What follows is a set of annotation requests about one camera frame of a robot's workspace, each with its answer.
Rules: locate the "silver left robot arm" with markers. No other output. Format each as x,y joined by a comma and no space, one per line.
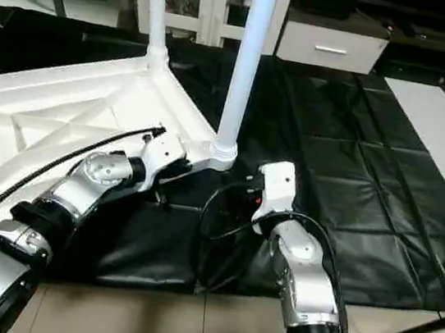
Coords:
78,188

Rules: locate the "black mat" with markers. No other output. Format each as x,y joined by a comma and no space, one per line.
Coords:
355,168

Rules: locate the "white drawer unit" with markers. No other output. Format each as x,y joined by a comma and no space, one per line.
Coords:
330,49

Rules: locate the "dark low tv stand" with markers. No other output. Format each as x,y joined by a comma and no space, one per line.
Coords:
430,47

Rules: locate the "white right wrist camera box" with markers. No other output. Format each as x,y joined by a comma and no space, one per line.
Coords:
276,182

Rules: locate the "white glass door cabinet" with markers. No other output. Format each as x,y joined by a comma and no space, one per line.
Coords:
216,8

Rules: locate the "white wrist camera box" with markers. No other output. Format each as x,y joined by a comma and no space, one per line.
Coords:
276,182
162,154

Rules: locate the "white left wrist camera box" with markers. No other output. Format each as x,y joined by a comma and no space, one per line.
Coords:
162,154

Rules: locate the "white plastic table leg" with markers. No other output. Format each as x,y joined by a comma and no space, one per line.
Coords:
158,8
251,54

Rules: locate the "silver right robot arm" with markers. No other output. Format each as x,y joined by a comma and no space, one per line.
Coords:
302,277

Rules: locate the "white plastic table top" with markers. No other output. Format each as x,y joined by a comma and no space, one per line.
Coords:
48,109

